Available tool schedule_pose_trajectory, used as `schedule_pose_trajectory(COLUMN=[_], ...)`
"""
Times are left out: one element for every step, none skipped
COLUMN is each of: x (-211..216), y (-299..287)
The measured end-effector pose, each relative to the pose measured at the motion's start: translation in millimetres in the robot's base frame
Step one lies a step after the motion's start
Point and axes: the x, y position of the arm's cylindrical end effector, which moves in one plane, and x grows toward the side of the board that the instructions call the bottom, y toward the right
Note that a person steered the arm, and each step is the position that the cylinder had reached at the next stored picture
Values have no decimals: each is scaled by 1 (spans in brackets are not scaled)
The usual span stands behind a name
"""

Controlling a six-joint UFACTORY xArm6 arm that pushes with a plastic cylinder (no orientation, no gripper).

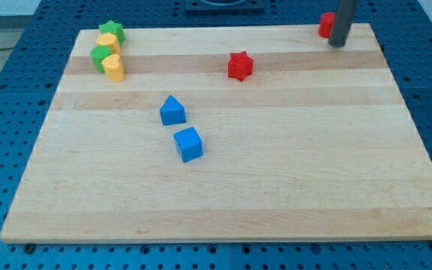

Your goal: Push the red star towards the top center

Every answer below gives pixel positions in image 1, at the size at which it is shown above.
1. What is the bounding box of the red star block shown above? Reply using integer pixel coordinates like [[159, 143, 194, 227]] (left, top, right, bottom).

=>
[[227, 51, 254, 82]]

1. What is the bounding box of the blue triangle block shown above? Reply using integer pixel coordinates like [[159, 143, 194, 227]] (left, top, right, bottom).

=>
[[160, 95, 186, 126]]

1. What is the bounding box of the red cylinder block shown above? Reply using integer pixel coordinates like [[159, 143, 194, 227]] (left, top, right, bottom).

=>
[[318, 12, 336, 38]]

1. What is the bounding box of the yellow hexagon block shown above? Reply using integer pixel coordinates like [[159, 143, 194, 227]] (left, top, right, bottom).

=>
[[96, 33, 121, 55]]

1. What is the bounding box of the green star block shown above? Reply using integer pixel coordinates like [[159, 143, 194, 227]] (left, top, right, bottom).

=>
[[98, 20, 126, 43]]

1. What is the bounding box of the wooden board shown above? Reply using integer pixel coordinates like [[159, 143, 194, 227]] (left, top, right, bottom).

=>
[[0, 23, 432, 244]]

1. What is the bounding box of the blue cube block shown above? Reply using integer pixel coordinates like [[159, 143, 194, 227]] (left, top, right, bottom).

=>
[[173, 127, 203, 163]]

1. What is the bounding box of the grey pusher rod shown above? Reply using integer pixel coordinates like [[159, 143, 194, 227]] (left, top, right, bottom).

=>
[[328, 0, 359, 48]]

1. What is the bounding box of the yellow heart block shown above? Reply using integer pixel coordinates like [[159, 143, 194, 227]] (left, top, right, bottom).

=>
[[101, 54, 125, 83]]

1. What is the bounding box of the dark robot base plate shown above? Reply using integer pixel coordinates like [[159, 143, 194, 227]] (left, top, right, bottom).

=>
[[184, 0, 265, 13]]

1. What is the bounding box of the green cylinder block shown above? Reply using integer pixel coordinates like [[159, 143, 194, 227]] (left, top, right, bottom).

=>
[[90, 46, 112, 73]]

